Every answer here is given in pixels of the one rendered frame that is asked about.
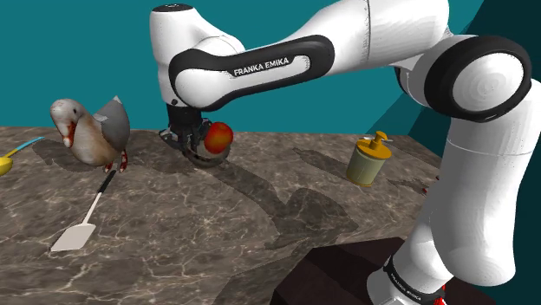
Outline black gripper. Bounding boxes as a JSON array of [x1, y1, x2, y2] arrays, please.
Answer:
[[159, 103, 213, 156]]

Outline red apple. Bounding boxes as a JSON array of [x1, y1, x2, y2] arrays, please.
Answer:
[[203, 121, 234, 155]]

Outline grey metal bowl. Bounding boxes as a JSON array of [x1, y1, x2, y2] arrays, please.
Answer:
[[185, 142, 231, 168]]

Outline white and grey duck figure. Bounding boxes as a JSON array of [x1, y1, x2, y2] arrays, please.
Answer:
[[49, 94, 131, 174]]

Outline yellow soap dispenser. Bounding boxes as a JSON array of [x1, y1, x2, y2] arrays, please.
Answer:
[[345, 130, 394, 188]]

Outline dark robot stand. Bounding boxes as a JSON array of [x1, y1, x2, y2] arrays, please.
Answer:
[[269, 237, 497, 305]]

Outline white spatula with black handle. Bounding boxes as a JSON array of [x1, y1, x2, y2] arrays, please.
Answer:
[[49, 169, 117, 253]]

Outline yellow spoon with blue handle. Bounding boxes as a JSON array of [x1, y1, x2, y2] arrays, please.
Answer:
[[0, 136, 46, 178]]

